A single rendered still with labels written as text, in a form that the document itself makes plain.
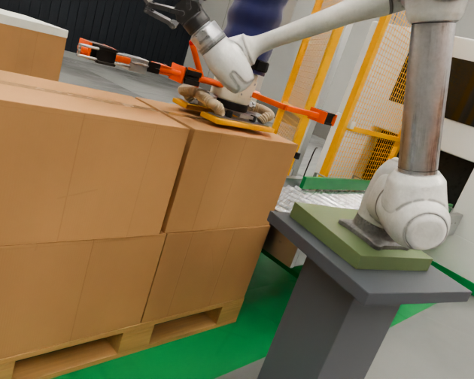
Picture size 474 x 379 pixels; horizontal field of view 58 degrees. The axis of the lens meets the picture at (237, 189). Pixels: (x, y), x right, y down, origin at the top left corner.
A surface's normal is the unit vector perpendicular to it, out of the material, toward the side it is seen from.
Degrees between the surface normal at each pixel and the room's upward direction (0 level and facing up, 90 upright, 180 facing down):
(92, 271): 90
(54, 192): 90
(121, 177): 90
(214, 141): 90
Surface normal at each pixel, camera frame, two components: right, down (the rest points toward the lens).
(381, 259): 0.45, 0.40
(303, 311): -0.83, -0.12
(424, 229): -0.06, 0.40
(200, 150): 0.66, 0.41
